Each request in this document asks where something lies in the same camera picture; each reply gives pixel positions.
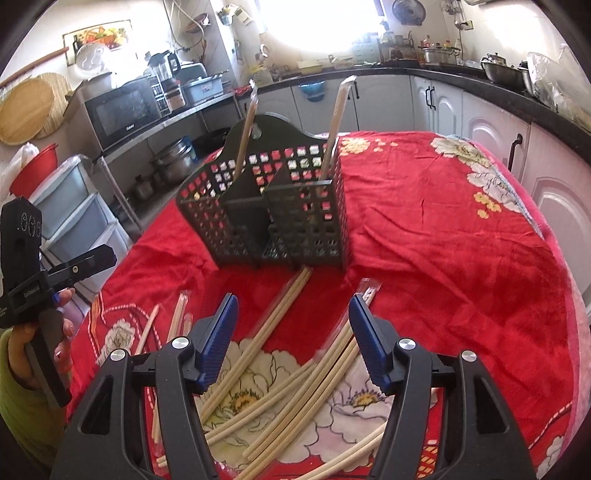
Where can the white kitchen cabinets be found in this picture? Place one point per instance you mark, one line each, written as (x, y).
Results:
(489, 129)

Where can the stacked steel pots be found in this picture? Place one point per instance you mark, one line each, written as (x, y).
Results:
(175, 161)

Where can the black microwave oven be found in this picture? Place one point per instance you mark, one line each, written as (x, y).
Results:
(122, 110)

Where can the round woven sieve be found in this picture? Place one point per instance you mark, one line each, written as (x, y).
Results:
(60, 101)

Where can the long wooden stick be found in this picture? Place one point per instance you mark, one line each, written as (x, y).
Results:
(37, 64)

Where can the steel shelf table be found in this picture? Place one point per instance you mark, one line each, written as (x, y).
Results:
(134, 152)

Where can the white plastic food cover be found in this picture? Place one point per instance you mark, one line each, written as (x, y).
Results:
(92, 60)

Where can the person's left hand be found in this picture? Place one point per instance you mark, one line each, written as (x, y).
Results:
(64, 339)

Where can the black kitchen countertop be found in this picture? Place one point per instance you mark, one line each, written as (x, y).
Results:
(461, 74)

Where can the fruit wall picture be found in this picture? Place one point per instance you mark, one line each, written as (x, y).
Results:
(99, 34)

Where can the steel pots with lids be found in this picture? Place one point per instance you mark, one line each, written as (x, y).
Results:
(503, 71)

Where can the black blender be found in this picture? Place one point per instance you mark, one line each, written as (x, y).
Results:
(161, 69)

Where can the red plastic basin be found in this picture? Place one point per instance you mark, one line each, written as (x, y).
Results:
(37, 168)

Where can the chopstick pair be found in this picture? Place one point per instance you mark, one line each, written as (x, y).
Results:
(336, 120)
(247, 124)

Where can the grey plastic crate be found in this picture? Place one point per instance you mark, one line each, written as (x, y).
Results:
(205, 87)

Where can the clear plastic bag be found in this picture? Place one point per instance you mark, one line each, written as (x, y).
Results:
(563, 83)

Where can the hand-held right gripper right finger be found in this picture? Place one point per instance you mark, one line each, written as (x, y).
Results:
(367, 344)

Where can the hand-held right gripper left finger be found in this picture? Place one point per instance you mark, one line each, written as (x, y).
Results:
(221, 344)

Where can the plastic drawer unit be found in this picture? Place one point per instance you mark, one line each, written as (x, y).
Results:
(69, 198)

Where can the pile of chopsticks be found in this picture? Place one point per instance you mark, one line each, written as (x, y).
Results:
(277, 374)

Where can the steel pot with lid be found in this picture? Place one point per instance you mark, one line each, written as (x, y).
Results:
(438, 55)

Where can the wall fan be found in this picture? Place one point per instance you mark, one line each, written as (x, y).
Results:
(407, 10)

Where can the dark green utensil basket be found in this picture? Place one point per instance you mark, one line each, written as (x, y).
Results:
(244, 217)

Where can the white plastic bag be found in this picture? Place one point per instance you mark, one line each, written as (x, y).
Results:
(21, 157)

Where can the small steel kettle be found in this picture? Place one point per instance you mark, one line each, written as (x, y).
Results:
(144, 189)

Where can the red floral blanket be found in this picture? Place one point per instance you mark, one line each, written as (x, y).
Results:
(438, 254)

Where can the blue hanging bag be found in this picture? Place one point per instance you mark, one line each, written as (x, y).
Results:
(313, 92)

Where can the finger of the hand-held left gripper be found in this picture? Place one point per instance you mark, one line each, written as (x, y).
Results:
(87, 265)

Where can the person's left forearm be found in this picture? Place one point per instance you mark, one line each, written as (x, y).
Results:
(23, 415)

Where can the rack with bottles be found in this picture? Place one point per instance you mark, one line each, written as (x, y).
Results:
(397, 48)

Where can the bright window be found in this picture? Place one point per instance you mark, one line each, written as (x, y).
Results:
(323, 27)

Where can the round bamboo tray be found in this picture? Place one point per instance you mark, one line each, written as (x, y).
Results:
(23, 113)

